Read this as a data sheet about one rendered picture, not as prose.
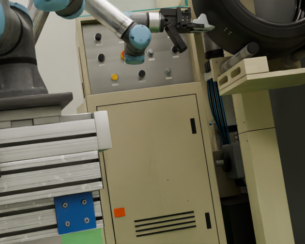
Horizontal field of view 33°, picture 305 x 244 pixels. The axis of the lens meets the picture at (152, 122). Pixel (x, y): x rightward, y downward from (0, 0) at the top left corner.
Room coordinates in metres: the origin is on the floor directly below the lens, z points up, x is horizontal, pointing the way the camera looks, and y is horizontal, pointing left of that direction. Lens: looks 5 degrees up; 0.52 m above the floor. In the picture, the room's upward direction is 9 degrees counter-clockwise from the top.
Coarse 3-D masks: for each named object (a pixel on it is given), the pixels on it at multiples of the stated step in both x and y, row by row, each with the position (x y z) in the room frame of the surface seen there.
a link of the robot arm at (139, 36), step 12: (96, 0) 1.70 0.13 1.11; (96, 12) 1.71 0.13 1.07; (108, 12) 1.71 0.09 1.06; (120, 12) 1.73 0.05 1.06; (108, 24) 1.73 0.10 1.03; (120, 24) 1.72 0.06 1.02; (132, 24) 1.73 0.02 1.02; (120, 36) 1.74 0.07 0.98; (132, 36) 1.70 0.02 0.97; (144, 36) 1.71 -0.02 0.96; (132, 48) 1.77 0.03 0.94; (144, 48) 1.77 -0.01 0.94
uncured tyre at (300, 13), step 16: (192, 0) 2.03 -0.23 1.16; (208, 0) 1.87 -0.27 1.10; (224, 0) 1.83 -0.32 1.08; (304, 0) 2.16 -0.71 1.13; (208, 16) 1.93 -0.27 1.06; (224, 16) 1.86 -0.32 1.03; (240, 16) 1.84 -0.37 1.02; (256, 16) 1.84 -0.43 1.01; (304, 16) 2.16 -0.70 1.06; (224, 32) 1.92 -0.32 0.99; (240, 32) 1.87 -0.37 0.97; (256, 32) 1.86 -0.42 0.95; (272, 32) 1.86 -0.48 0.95; (288, 32) 1.87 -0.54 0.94; (304, 32) 1.88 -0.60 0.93; (224, 48) 2.05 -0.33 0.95; (240, 48) 1.97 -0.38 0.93; (272, 48) 1.91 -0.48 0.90; (288, 48) 1.92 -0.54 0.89
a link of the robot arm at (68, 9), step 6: (78, 0) 1.17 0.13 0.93; (84, 0) 1.22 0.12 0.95; (72, 6) 1.15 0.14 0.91; (78, 6) 1.18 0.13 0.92; (84, 6) 1.22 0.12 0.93; (60, 12) 1.16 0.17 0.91; (66, 12) 1.17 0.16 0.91; (72, 12) 1.18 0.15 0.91; (78, 12) 1.20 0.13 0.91; (66, 18) 1.22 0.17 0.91; (72, 18) 1.22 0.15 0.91
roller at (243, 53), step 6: (252, 42) 1.85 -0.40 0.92; (246, 48) 1.86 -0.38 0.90; (252, 48) 1.85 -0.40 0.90; (258, 48) 1.85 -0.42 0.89; (240, 54) 1.93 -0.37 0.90; (246, 54) 1.88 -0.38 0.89; (252, 54) 1.86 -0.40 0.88; (228, 60) 2.09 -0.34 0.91; (234, 60) 2.01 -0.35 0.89; (240, 60) 1.97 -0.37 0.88; (222, 66) 2.17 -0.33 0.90; (228, 66) 2.10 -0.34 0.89
